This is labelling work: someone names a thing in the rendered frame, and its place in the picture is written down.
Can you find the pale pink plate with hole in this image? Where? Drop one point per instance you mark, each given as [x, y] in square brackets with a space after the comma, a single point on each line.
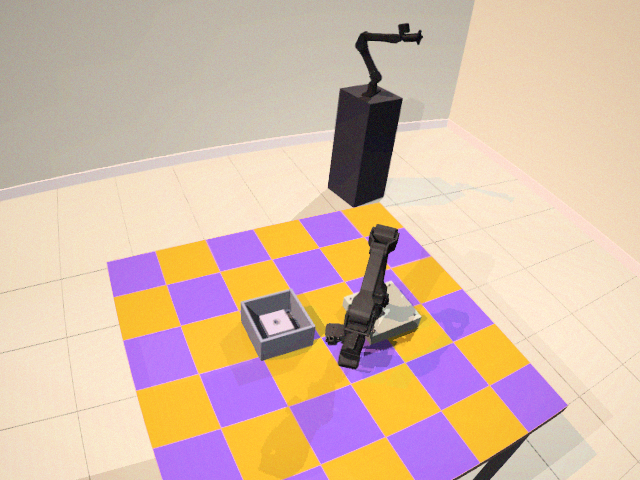
[274, 324]

